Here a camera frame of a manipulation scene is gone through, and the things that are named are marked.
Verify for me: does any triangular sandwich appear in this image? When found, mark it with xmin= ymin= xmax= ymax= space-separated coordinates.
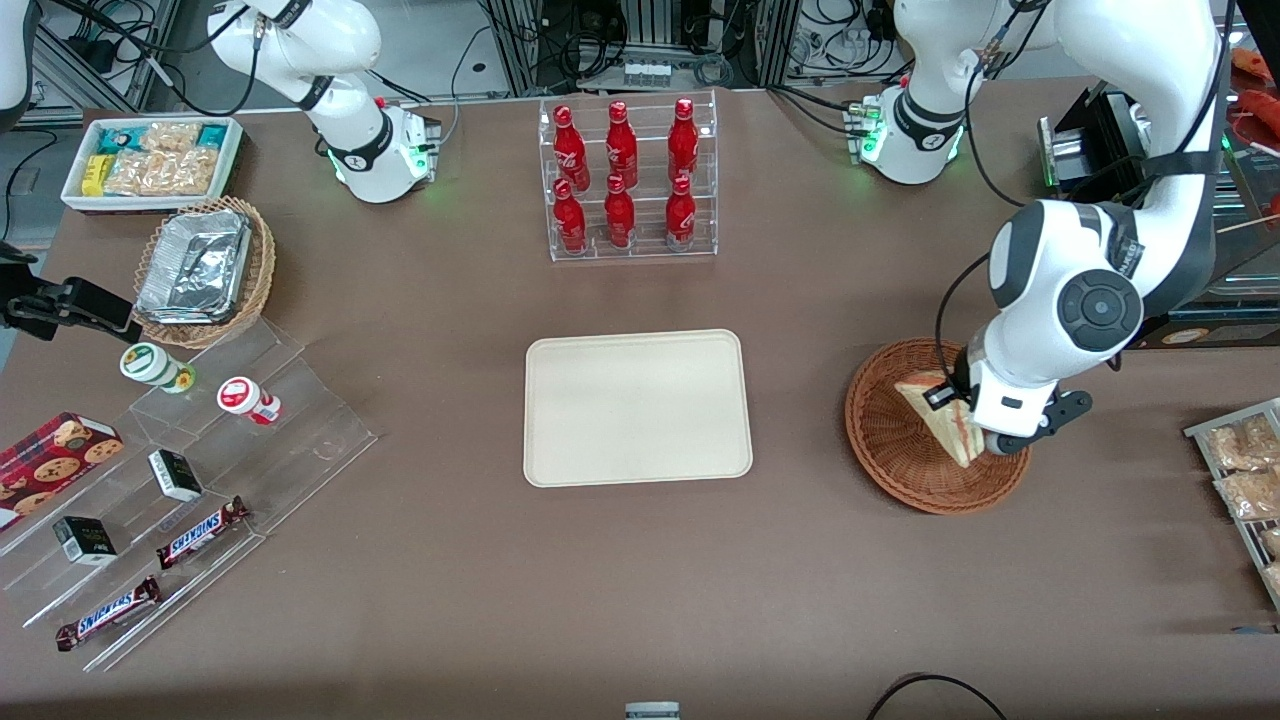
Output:
xmin=893 ymin=370 xmax=987 ymax=469

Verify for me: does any brown round wicker basket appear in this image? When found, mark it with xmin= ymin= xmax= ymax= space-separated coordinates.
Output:
xmin=845 ymin=337 xmax=1033 ymax=516

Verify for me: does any silver foil tray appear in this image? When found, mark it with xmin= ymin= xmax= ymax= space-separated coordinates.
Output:
xmin=135 ymin=209 xmax=253 ymax=327

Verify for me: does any tan wicker basket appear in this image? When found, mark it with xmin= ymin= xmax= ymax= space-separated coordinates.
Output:
xmin=132 ymin=195 xmax=277 ymax=349

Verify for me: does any beige rectangular tray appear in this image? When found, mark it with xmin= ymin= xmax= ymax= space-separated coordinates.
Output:
xmin=523 ymin=329 xmax=754 ymax=489

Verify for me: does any green lid yogurt bottle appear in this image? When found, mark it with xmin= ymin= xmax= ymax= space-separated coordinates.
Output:
xmin=120 ymin=342 xmax=197 ymax=395

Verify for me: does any white rectangular snack bin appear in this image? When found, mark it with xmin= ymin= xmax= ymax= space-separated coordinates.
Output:
xmin=60 ymin=115 xmax=245 ymax=216

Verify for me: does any clear bag of crackers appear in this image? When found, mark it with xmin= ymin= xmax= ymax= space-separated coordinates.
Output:
xmin=104 ymin=148 xmax=219 ymax=197
xmin=140 ymin=120 xmax=203 ymax=153

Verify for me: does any red plaid cookie box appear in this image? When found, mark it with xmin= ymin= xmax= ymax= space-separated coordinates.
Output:
xmin=0 ymin=412 xmax=125 ymax=533

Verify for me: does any red lid yogurt bottle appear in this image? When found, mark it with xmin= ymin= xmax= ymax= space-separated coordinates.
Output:
xmin=217 ymin=376 xmax=283 ymax=427

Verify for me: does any small black box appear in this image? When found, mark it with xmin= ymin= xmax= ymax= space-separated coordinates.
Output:
xmin=148 ymin=449 xmax=204 ymax=503
xmin=52 ymin=516 xmax=118 ymax=567

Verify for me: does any clear bag of fried snacks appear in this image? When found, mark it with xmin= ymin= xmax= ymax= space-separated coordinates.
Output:
xmin=1214 ymin=468 xmax=1280 ymax=522
xmin=1203 ymin=415 xmax=1280 ymax=472

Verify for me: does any clear acrylic stepped display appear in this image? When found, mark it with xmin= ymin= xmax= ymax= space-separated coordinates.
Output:
xmin=0 ymin=318 xmax=379 ymax=673

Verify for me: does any Snickers chocolate bar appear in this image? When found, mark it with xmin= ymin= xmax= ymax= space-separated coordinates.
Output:
xmin=156 ymin=496 xmax=251 ymax=571
xmin=55 ymin=576 xmax=163 ymax=652

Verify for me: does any black countertop appliance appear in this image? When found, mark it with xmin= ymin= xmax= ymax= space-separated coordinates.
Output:
xmin=1038 ymin=45 xmax=1280 ymax=351

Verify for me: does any red cola bottle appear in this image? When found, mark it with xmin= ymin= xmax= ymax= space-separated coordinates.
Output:
xmin=605 ymin=100 xmax=639 ymax=189
xmin=668 ymin=97 xmax=699 ymax=186
xmin=665 ymin=175 xmax=697 ymax=251
xmin=553 ymin=105 xmax=591 ymax=192
xmin=553 ymin=178 xmax=589 ymax=256
xmin=603 ymin=173 xmax=637 ymax=249

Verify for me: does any clear acrylic bottle rack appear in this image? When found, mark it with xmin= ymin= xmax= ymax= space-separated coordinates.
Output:
xmin=538 ymin=88 xmax=719 ymax=263

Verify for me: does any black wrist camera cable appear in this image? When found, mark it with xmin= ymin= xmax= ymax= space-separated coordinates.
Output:
xmin=934 ymin=250 xmax=1001 ymax=401

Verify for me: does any grey wire rack tray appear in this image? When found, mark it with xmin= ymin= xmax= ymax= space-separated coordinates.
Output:
xmin=1184 ymin=398 xmax=1280 ymax=611

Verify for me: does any black floor cable loop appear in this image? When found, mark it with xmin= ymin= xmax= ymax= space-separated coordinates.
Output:
xmin=865 ymin=674 xmax=1011 ymax=720

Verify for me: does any aluminium frame rack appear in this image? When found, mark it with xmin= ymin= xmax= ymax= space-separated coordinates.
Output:
xmin=485 ymin=0 xmax=801 ymax=97

